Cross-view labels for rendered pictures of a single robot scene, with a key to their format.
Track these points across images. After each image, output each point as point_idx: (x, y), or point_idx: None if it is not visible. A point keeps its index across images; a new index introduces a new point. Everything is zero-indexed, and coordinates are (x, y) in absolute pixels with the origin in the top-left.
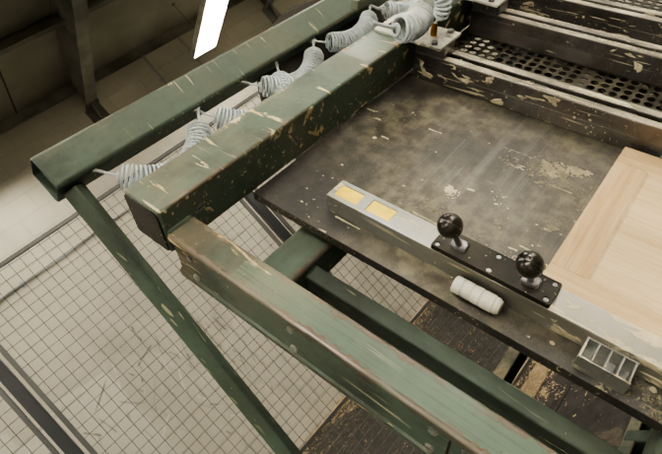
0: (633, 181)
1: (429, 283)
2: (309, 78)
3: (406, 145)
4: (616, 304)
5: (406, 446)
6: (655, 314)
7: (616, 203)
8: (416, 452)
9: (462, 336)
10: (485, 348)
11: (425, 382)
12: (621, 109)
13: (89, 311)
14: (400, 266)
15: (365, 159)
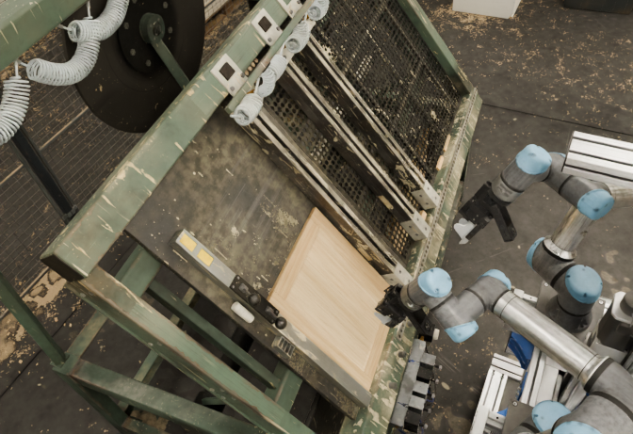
0: (314, 235)
1: (220, 302)
2: (169, 129)
3: (213, 184)
4: (292, 315)
5: (5, 210)
6: (304, 319)
7: (304, 250)
8: (17, 218)
9: (73, 109)
10: (97, 133)
11: (225, 372)
12: (322, 187)
13: None
14: (207, 291)
15: (189, 195)
